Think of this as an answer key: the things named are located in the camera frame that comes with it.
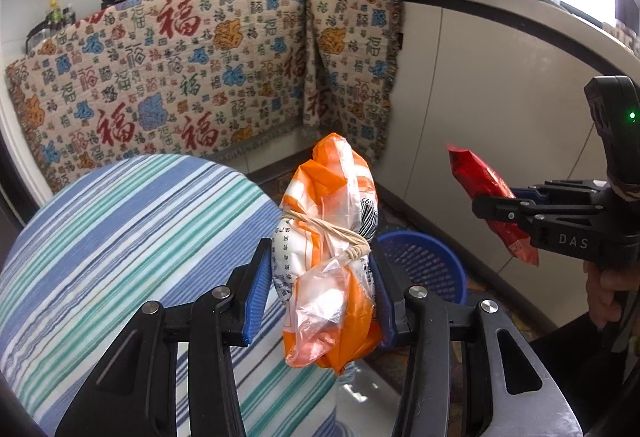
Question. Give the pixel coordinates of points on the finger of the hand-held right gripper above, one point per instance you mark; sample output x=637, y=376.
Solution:
x=560, y=189
x=505, y=209

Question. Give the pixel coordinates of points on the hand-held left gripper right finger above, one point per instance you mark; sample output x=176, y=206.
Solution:
x=386, y=312

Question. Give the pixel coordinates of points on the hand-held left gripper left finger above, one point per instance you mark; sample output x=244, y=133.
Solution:
x=255, y=297

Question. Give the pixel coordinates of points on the red wrapper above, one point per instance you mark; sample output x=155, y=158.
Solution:
x=480, y=182

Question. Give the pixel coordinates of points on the blue plastic basket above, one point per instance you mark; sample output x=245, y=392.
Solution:
x=425, y=267

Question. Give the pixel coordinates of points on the orange and white plastic bag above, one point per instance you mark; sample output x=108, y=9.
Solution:
x=330, y=197

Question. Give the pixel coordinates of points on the person's right hand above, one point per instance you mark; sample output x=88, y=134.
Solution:
x=605, y=297

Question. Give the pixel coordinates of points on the white base cabinet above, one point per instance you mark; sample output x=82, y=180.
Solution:
x=500, y=92

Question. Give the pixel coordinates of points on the person's dark pants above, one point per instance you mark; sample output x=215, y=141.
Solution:
x=560, y=357

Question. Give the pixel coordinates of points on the round table with striped tablecloth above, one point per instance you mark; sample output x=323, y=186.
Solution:
x=125, y=267

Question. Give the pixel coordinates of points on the small printed blanket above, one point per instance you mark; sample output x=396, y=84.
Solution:
x=350, y=57

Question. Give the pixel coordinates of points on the large printed blanket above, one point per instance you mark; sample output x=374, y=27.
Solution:
x=165, y=77

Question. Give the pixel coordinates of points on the dark sauce bottle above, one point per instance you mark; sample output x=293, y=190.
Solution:
x=69, y=15

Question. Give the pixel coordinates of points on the yellow cap sauce bottle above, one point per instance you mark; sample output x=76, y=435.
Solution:
x=54, y=11

